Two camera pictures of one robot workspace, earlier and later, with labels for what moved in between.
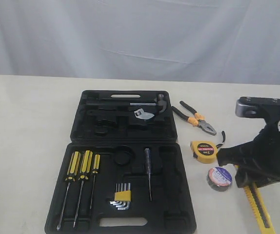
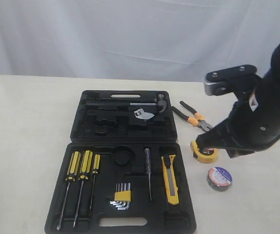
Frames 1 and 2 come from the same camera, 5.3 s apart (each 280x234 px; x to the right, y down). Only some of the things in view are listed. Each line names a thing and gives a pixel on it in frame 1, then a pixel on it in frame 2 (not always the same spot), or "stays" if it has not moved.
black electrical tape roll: (219, 179) stays
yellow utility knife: (264, 223) → (170, 180)
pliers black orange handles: (198, 121) stays
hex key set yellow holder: (122, 199) stays
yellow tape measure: (205, 151) stays
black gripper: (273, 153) → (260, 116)
